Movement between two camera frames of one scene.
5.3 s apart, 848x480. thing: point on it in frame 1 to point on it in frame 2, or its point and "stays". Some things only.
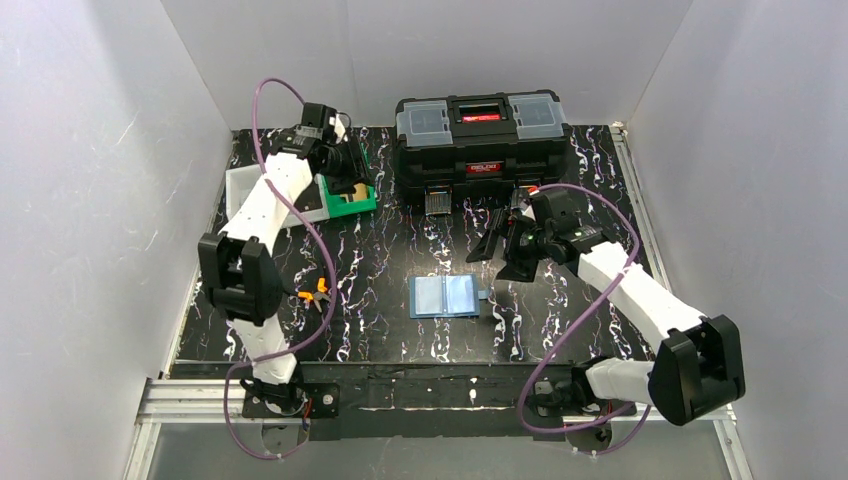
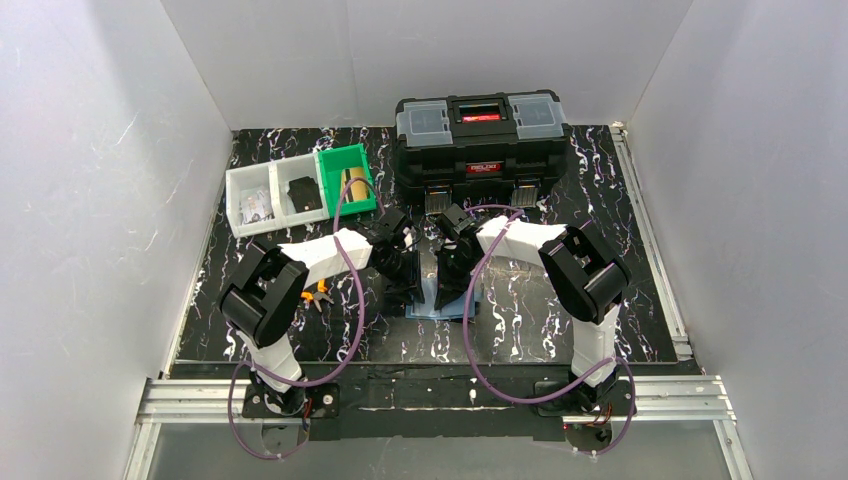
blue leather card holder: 445,296 stays
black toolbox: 479,141 stays
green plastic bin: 336,206 stays
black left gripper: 356,168 to 407,277
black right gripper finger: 499,224 to 452,282
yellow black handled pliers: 316,296 stays
